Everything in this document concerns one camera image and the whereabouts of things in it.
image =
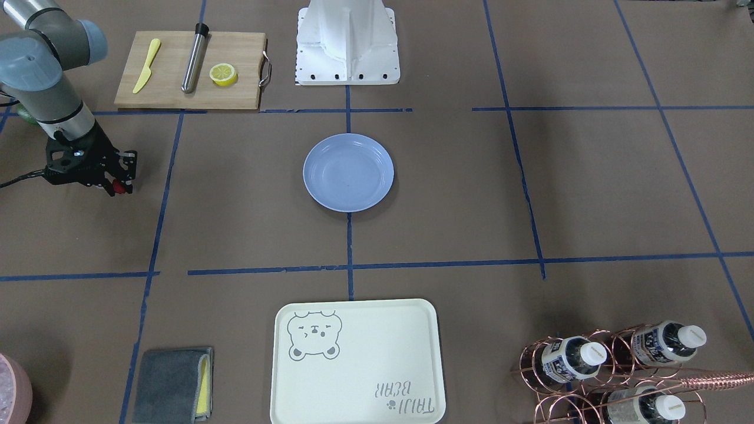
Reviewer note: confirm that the lemon half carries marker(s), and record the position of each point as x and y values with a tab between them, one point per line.
223	75

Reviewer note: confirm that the grey folded cloth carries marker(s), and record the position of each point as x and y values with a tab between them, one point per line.
175	386

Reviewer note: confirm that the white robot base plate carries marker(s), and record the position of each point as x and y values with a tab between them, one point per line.
314	68

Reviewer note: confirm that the front tea bottle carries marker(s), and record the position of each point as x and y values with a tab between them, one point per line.
643	404
573	358

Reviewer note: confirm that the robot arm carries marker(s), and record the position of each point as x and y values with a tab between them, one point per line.
33	65

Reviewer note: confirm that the tea bottle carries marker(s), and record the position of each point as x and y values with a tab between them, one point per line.
667	343
643	404
573	358

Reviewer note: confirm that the rear tea bottle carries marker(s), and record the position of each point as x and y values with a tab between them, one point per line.
667	343

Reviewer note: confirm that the pink bowl of ice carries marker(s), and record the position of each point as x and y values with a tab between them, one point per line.
16	392

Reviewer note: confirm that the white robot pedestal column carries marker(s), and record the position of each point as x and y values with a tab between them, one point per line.
346	30

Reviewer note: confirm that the yellow plastic knife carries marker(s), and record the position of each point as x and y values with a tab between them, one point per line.
146	71

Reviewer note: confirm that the copper wire bottle rack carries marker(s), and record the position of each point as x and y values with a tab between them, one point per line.
576	402

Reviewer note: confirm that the blue plastic plate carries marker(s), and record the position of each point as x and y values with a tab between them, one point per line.
348	172

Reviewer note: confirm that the green lime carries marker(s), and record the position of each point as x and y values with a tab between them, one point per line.
25	115

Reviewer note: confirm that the white bear tray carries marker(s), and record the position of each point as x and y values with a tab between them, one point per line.
369	361

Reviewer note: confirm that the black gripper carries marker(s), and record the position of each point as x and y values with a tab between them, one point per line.
96	145

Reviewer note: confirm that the steel handle knife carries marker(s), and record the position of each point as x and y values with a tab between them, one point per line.
196	58

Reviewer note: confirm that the red strawberry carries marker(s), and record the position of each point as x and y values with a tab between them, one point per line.
119	187

